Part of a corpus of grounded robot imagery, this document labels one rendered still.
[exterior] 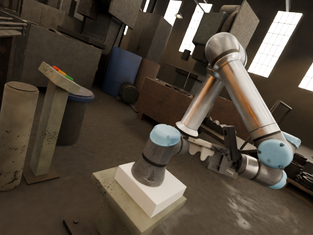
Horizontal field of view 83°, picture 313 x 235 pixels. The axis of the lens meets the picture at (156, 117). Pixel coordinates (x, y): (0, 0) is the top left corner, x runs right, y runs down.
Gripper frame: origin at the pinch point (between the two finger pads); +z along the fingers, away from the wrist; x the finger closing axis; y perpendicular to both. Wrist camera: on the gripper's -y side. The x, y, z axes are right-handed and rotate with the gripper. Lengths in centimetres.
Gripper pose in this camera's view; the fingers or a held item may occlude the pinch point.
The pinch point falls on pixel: (187, 136)
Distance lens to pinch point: 61.0
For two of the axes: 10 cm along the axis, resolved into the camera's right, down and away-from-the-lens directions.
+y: -3.7, 9.3, -0.8
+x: -0.7, 0.5, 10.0
